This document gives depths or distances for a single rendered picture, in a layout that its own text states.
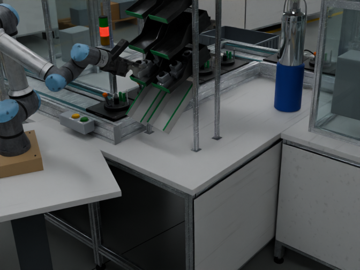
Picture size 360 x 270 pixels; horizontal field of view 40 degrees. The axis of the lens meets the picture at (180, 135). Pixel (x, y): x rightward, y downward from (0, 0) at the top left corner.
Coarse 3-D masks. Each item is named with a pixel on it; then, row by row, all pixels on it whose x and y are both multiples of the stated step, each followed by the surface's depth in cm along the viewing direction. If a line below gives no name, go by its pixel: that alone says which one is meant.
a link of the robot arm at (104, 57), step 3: (102, 51) 218; (105, 51) 220; (102, 54) 217; (105, 54) 219; (102, 57) 218; (105, 57) 218; (108, 57) 220; (102, 60) 217; (105, 60) 219; (99, 63) 218; (102, 63) 219; (105, 63) 219; (99, 66) 221; (102, 66) 221
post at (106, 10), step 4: (104, 0) 270; (108, 0) 271; (104, 4) 272; (108, 4) 272; (104, 8) 273; (108, 8) 273; (104, 12) 273; (108, 12) 273; (108, 16) 274; (108, 20) 275; (108, 24) 275; (112, 36) 280; (112, 40) 281; (112, 44) 282; (112, 48) 283; (112, 76) 288; (112, 80) 289; (116, 80) 292; (112, 84) 290; (116, 84) 292; (112, 88) 292; (116, 88) 293; (112, 92) 293; (116, 92) 294
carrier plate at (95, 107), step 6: (102, 102) 279; (132, 102) 278; (90, 108) 272; (96, 108) 271; (102, 108) 271; (102, 114) 264; (108, 114) 264; (114, 114) 264; (120, 114) 263; (114, 120) 259
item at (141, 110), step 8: (144, 88) 253; (152, 88) 254; (144, 96) 255; (152, 96) 252; (160, 96) 245; (136, 104) 253; (144, 104) 252; (152, 104) 243; (128, 112) 252; (136, 112) 253; (144, 112) 250; (152, 112) 245; (136, 120) 251; (144, 120) 243
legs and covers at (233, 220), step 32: (256, 160) 253; (224, 192) 238; (256, 192) 263; (64, 224) 309; (96, 224) 283; (192, 224) 225; (224, 224) 246; (256, 224) 273; (96, 256) 295; (192, 256) 233; (224, 256) 255
